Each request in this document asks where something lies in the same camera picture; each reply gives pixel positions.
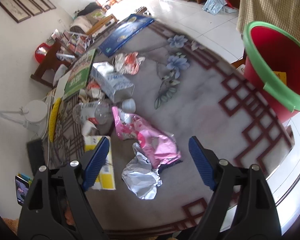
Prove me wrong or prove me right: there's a red bucket green rim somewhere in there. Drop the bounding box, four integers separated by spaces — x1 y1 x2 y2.
241 21 300 124

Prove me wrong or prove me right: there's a yellow bumpy plastic stick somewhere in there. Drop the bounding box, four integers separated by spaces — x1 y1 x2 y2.
48 97 63 142

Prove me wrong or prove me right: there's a red printed paper wrapper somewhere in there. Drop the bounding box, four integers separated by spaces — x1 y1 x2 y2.
114 52 145 75

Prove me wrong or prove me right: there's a blue plastic bag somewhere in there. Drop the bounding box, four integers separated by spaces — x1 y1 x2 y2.
202 0 228 15

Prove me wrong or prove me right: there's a brown fuzzy cloth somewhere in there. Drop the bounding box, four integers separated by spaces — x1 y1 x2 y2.
1 217 19 235

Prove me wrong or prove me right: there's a blue white milk carton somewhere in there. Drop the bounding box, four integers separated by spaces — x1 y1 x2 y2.
90 62 135 103

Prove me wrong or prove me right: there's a silver foil wrapper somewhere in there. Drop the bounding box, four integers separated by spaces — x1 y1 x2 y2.
122 142 163 200

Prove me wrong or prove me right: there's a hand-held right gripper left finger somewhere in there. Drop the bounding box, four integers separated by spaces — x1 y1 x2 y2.
17 136 110 240

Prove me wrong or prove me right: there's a green textbook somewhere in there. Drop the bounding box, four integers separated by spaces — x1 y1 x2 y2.
62 49 97 102

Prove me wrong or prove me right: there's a framed wall picture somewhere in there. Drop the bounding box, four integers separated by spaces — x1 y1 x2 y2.
36 0 57 10
26 0 52 12
0 0 32 23
12 0 44 17

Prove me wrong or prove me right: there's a yellow drink carton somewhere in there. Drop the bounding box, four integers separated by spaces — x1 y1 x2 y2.
273 71 287 87

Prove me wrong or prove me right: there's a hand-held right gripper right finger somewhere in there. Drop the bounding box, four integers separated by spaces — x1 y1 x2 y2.
188 136 282 240

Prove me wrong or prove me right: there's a white desk lamp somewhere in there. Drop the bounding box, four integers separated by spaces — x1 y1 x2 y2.
0 100 49 139

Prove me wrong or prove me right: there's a clear plastic bottle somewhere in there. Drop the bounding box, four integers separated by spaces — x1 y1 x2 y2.
72 100 115 125

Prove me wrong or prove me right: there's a magazine rack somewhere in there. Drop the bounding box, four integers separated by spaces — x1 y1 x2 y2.
51 29 94 58

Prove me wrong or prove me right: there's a dark wooden chair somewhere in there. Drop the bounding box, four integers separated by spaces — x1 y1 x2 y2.
30 40 75 89
230 54 246 74

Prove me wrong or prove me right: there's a white red paper cup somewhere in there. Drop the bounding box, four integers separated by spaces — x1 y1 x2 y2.
86 81 106 99

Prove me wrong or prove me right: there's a blue book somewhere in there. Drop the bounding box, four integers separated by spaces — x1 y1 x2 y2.
97 14 155 57

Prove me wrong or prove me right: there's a yellow medicine box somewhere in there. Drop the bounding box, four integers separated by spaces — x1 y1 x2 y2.
84 135 116 190

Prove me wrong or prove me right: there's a wooden sofa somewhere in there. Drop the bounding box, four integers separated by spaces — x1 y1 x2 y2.
70 2 119 37

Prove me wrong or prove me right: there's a smartphone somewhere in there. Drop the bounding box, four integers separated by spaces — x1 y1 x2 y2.
15 175 30 207

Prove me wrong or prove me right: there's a pink foil wrapper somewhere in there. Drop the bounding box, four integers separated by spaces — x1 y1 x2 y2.
112 106 182 169

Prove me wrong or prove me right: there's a beige checkered cloth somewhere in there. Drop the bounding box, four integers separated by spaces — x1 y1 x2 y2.
236 0 300 50

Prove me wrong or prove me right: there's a white cloth bundle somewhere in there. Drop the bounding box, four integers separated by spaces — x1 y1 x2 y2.
53 64 68 85

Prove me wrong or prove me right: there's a white paper pad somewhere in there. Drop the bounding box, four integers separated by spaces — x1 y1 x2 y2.
56 70 73 98

